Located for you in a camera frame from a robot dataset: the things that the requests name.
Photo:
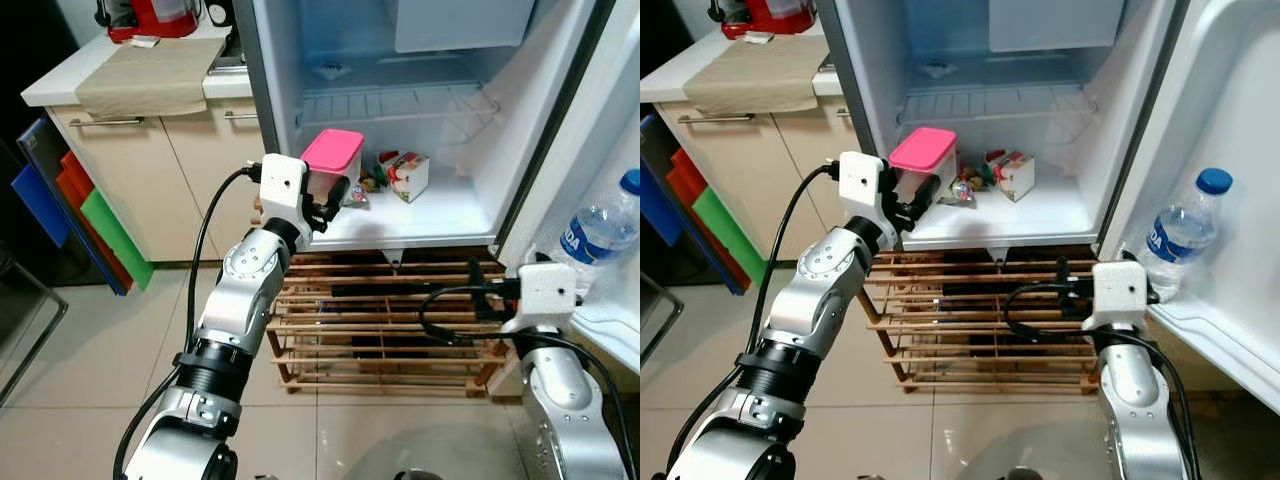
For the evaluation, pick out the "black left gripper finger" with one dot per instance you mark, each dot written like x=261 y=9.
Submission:
x=338 y=190
x=925 y=190

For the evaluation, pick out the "clear container pink lid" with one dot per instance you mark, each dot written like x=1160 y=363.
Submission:
x=922 y=148
x=332 y=148

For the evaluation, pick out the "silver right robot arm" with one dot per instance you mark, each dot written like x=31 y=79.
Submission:
x=565 y=400
x=1135 y=400

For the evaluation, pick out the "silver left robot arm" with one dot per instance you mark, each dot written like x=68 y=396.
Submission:
x=825 y=290
x=240 y=290

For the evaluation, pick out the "small grey fridge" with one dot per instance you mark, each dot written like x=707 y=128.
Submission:
x=1040 y=200
x=450 y=200

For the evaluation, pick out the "colourful snack packet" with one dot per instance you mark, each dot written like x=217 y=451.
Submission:
x=368 y=182
x=968 y=185

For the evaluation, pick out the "small white red carton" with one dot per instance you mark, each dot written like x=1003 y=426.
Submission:
x=1015 y=178
x=412 y=180

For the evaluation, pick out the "wooden slatted rack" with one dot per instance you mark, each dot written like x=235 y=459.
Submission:
x=1000 y=262
x=400 y=263

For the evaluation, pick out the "clear water bottle blue cap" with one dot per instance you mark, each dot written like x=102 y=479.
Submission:
x=1180 y=235
x=600 y=230

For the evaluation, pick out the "cream kitchen cabinet white top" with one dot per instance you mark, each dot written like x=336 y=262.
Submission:
x=760 y=180
x=150 y=180

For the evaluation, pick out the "beige counter unit white top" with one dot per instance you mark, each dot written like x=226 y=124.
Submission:
x=1200 y=375

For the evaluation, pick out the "black gas stove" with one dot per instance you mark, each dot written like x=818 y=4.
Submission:
x=232 y=60

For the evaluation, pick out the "green cutting board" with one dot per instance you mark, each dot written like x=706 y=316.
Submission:
x=115 y=235
x=725 y=230

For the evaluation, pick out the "beige woven place mat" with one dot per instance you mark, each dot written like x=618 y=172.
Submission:
x=150 y=75
x=760 y=75

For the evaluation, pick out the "white freezer compartment flap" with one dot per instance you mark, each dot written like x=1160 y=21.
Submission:
x=1050 y=25
x=460 y=25

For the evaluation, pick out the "dark glass bottle white label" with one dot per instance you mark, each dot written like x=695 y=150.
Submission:
x=218 y=12

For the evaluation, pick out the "orange cutting board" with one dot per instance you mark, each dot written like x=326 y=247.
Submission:
x=75 y=185
x=685 y=180

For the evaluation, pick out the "silver foil packet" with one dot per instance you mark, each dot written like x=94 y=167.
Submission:
x=756 y=38
x=145 y=41

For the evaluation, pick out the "red coffee machine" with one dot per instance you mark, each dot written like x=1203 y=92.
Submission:
x=765 y=15
x=155 y=18

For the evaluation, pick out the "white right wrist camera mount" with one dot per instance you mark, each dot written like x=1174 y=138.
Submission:
x=548 y=290
x=1118 y=290

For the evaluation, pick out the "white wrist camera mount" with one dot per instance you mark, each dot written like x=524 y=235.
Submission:
x=860 y=185
x=1118 y=290
x=282 y=185
x=548 y=290

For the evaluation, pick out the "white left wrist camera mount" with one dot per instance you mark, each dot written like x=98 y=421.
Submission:
x=860 y=185
x=282 y=185

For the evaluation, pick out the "metal frame chair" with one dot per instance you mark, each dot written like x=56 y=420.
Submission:
x=62 y=300

